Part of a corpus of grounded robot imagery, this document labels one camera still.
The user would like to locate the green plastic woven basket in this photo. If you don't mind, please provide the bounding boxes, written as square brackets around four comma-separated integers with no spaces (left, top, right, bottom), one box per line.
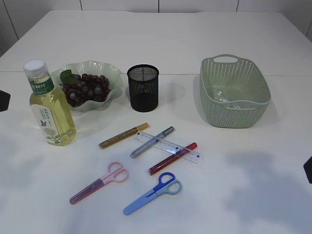
[199,55,271,128]

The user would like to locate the pink scissors with cover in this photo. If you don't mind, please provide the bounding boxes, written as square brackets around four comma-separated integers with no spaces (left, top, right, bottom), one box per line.
[69,161,129,205]

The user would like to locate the blue scissors with cover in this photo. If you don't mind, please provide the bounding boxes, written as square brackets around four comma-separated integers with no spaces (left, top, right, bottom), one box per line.
[123,172,182,215]

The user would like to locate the red glitter pen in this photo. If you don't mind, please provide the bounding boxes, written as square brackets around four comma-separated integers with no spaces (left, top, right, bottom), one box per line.
[148,142,197,176]

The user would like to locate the green wavy glass plate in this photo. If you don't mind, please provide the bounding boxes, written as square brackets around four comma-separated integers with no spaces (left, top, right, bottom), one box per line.
[51,60,122,112]

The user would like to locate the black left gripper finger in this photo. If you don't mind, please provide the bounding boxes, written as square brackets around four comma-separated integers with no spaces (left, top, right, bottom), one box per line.
[0,90,11,112]

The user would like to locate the silver glitter pen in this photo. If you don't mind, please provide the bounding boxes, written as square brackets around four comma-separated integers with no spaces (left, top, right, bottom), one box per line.
[130,126,174,158]

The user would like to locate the clear plastic sheet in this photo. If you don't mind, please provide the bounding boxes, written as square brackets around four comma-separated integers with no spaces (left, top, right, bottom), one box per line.
[214,87,241,109]

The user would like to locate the yellow tea drink bottle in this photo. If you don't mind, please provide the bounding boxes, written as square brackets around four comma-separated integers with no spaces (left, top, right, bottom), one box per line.
[23,59,76,146]

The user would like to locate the purple artificial grape bunch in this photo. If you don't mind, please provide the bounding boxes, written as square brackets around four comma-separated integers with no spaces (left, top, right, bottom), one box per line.
[59,70,111,107]

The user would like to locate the black mesh pen holder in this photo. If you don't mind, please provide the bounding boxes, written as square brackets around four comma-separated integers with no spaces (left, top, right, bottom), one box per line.
[127,64,159,113]

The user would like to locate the clear plastic ruler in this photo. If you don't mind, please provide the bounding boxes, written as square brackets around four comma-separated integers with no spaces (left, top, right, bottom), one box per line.
[133,131,202,164]

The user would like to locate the gold glitter pen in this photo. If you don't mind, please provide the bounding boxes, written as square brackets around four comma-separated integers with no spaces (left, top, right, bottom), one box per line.
[99,123,149,149]

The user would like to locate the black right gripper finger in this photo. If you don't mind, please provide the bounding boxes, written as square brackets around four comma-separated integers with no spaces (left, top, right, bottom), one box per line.
[303,157,312,184]

